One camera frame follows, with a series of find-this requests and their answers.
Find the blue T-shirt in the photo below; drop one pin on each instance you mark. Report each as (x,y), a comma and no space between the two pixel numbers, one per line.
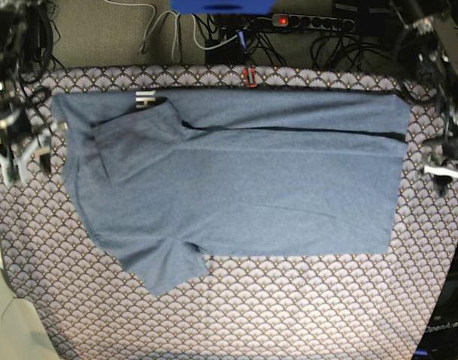
(225,172)

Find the black OpenArm box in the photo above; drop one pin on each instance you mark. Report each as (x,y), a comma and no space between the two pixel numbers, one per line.
(440,339)

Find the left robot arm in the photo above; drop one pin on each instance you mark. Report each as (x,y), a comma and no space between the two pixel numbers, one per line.
(436,24)

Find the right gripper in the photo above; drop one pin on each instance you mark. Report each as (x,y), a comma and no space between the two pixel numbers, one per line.
(19,142)

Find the black power strip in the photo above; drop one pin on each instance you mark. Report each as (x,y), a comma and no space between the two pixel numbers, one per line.
(318,23)

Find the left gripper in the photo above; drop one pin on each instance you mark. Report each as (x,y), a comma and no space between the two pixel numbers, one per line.
(443,151)

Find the fan patterned tablecloth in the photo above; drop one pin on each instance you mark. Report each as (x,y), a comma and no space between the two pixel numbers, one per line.
(319,307)

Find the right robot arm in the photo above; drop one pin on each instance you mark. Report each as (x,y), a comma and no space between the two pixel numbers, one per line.
(26,49)

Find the blue box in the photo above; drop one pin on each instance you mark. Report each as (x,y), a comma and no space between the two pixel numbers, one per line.
(222,6)

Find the red black table clamp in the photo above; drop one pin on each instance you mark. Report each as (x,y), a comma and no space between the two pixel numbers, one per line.
(249,76)

